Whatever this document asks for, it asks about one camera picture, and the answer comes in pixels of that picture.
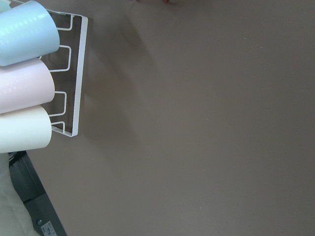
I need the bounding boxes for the white cup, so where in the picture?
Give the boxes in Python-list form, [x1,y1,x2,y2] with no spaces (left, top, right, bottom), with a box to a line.
[0,106,52,153]

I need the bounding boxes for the pink cup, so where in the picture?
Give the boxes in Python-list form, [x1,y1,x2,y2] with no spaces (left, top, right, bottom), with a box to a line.
[0,58,55,113]

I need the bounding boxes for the blue cup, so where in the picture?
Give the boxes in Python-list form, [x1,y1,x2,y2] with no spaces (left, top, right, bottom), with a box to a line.
[0,0,60,66]

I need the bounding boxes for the white wire cup rack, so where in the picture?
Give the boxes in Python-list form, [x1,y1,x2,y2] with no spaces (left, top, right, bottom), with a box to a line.
[9,0,89,137]

